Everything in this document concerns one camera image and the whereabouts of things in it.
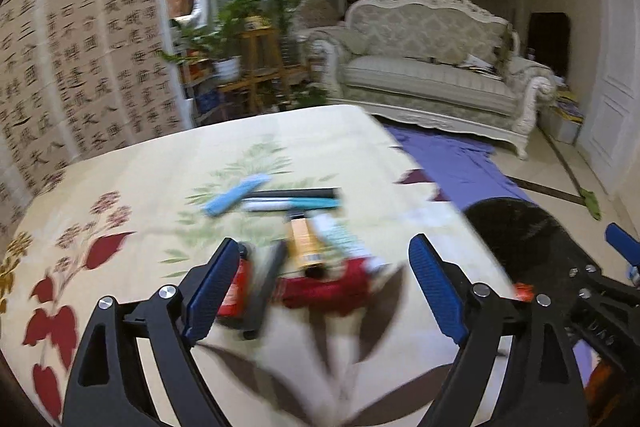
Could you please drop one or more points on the wooden plant stand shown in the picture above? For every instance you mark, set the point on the wooden plant stand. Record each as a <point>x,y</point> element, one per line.
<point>261,61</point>

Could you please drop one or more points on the white green printed sachet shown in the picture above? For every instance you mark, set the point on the white green printed sachet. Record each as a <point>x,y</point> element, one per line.
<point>335,235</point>

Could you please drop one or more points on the floral cream tablecloth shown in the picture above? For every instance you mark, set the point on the floral cream tablecloth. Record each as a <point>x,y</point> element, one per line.
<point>91,285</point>

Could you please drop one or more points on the purple floor cloth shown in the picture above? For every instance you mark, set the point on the purple floor cloth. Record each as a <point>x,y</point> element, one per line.
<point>462,168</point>

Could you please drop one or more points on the white panel door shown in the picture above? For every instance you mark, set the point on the white panel door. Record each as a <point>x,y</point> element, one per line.
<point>610,131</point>

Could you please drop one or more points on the red label dark bottle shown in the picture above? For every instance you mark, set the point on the red label dark bottle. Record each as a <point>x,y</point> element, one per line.
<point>236,299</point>

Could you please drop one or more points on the green cloth on floor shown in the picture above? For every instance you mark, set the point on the green cloth on floor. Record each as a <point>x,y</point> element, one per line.
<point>591,203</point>

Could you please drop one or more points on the calligraphy folding screen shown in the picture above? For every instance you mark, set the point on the calligraphy folding screen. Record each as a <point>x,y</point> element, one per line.
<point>79,78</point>

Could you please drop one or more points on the red wrapper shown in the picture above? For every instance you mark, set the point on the red wrapper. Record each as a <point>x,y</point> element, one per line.
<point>340,296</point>

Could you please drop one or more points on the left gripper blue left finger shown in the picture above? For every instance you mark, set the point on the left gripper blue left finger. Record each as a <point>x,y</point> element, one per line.
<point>204,288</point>

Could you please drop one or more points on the blue packet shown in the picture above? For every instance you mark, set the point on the blue packet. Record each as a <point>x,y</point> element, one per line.
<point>225,201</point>

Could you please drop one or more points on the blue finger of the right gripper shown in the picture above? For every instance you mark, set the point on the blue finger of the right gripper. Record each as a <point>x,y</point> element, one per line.
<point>623,243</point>

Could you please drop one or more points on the box with colourful papers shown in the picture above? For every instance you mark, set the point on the box with colourful papers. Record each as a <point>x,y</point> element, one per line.
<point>563,119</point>

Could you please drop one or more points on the white teal stick packet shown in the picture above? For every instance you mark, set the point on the white teal stick packet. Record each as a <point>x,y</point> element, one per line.
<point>285,204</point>

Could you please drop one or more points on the dark cabinet by wall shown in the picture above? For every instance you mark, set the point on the dark cabinet by wall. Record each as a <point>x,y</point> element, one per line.
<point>548,38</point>

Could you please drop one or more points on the green plant white pot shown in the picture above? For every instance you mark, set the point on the green plant white pot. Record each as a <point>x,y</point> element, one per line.
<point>221,39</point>

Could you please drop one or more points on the papers on sofa seat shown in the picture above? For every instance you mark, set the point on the papers on sofa seat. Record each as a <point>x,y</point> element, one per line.
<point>479,66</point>

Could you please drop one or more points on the yellow label dark bottle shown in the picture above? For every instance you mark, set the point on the yellow label dark bottle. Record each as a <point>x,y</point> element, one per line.
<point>304,247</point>

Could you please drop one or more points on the ornate white grey sofa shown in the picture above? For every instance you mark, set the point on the ornate white grey sofa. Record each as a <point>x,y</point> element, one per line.
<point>398,59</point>

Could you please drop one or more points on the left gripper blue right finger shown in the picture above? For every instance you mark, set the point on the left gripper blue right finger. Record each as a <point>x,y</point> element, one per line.
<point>438,289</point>

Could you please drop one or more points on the black lined trash bin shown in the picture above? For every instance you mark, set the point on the black lined trash bin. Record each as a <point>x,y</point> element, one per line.
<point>530,244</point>

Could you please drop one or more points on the black long stick packet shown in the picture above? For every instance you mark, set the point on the black long stick packet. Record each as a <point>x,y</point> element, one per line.
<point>326,193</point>

